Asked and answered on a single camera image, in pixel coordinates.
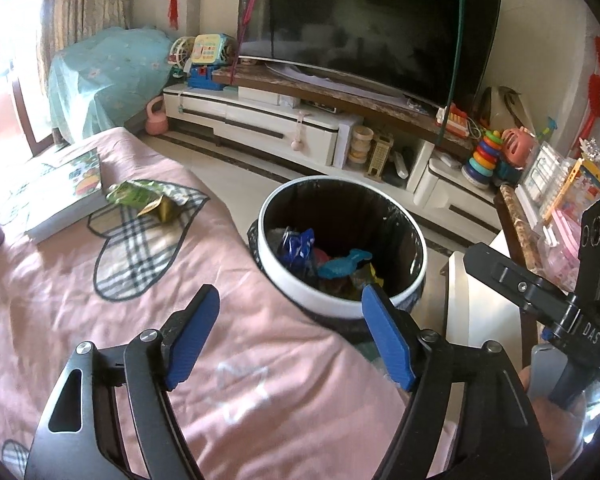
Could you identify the green snack packet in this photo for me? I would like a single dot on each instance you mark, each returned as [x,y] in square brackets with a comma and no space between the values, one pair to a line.
[162,200]

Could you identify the teal covered furniture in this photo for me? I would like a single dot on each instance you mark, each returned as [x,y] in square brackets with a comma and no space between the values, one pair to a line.
[101,82]

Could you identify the colourful children's book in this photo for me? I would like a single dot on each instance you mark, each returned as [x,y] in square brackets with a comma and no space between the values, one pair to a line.
[64,196]

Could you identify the yellow snack packet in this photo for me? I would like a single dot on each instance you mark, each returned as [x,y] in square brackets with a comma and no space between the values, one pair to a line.
[366,276]

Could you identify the toy phone activity box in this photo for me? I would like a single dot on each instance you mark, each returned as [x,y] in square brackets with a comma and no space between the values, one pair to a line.
[194,59]

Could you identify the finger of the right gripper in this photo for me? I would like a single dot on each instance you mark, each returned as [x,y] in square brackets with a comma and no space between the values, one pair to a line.
[526,290]

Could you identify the white trash bin black liner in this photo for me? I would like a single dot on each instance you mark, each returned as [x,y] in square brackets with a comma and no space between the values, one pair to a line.
[344,215]

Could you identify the pink kettlebell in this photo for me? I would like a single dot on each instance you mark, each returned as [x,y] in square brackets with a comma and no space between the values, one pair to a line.
[156,122]

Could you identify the pink plastic scoop toy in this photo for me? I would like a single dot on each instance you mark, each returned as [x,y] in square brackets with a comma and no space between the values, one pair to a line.
[319,257]

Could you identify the black television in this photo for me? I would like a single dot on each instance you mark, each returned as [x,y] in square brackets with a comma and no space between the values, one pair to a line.
[433,50]

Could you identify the right hand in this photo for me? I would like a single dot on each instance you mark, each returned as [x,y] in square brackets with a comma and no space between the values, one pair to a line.
[562,431]

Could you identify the blue plastic scoop toy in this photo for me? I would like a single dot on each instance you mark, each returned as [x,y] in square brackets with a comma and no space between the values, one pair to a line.
[343,267]

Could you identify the beige curtain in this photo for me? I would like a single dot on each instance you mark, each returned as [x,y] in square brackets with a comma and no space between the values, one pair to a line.
[65,22]

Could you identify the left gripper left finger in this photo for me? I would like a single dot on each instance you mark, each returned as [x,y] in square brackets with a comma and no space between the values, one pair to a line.
[79,435]

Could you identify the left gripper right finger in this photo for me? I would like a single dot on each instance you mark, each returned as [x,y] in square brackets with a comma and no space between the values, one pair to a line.
[467,417]

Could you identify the pink patterned tablecloth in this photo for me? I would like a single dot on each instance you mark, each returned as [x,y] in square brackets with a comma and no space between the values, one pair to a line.
[272,396]

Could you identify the rainbow stacking ring toy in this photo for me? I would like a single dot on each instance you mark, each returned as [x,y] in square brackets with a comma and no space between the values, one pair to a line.
[481,165]

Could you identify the blue clear plastic wrapper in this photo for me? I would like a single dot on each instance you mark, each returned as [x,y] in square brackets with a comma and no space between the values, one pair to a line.
[295,250]

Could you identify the white TV cabinet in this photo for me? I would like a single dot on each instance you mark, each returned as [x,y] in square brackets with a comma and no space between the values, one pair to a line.
[314,139]

